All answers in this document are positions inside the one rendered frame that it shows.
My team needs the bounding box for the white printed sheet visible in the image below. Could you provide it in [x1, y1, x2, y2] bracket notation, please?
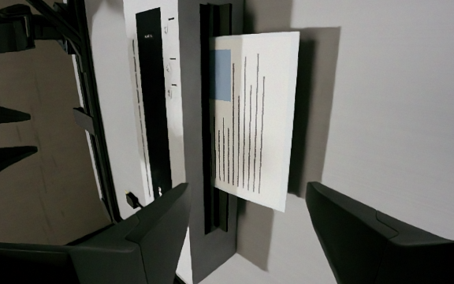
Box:
[209, 32, 300, 212]

